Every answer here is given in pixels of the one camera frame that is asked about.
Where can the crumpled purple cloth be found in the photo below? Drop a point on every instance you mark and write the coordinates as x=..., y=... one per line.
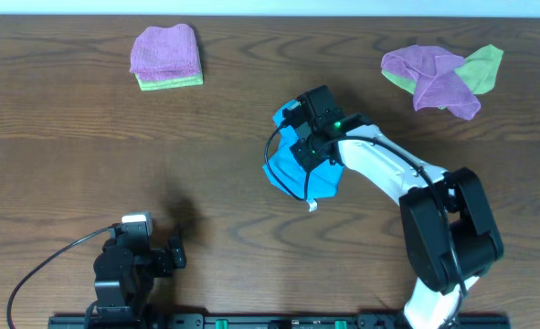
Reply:
x=437, y=85

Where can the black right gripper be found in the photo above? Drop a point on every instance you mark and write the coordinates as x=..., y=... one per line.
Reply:
x=308, y=163

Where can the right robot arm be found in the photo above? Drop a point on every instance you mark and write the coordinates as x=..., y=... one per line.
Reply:
x=450, y=232

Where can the folded purple cloth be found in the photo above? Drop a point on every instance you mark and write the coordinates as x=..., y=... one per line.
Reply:
x=180, y=36

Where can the blue microfiber cloth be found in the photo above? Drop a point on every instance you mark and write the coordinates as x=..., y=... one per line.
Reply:
x=323, y=179

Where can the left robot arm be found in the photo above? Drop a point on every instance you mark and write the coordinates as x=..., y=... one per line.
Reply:
x=124, y=278

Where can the black mounting rail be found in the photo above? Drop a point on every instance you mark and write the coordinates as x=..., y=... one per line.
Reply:
x=233, y=321

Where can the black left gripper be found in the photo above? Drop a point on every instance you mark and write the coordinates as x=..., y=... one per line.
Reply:
x=167, y=262

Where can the crumpled green cloth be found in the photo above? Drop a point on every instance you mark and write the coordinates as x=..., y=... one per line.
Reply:
x=479, y=72

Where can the folded green cloth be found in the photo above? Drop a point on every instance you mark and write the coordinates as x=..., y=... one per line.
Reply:
x=171, y=83

